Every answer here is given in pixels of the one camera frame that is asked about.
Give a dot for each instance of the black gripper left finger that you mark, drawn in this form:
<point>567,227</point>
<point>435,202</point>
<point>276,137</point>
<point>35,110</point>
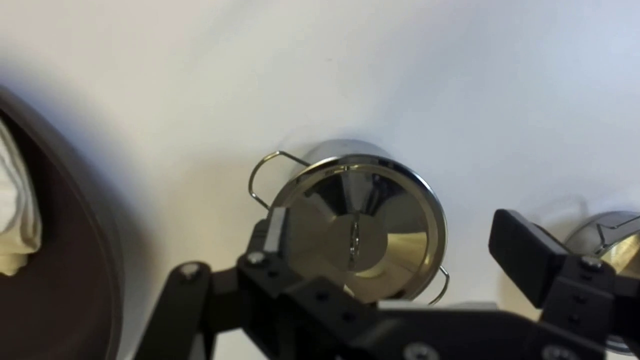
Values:
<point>276,231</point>

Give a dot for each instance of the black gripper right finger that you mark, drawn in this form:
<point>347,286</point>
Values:
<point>523,251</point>

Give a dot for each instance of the open steel pot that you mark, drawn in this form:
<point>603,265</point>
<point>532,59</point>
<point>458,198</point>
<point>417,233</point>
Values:
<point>622,231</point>

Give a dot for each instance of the white cloth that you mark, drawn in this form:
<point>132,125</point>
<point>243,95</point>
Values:
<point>17,206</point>

